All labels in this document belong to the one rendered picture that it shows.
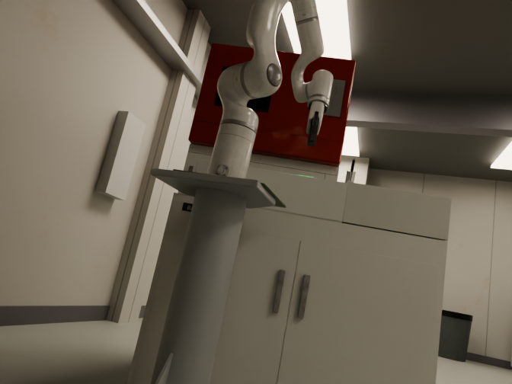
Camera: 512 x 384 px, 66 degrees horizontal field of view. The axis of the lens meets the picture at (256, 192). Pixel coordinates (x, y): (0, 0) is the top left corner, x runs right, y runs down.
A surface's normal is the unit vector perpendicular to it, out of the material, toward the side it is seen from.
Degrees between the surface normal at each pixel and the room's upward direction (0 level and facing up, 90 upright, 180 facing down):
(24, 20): 90
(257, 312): 90
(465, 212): 90
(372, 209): 90
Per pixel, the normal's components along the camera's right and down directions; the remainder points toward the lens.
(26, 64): 0.94, 0.12
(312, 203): -0.09, -0.24
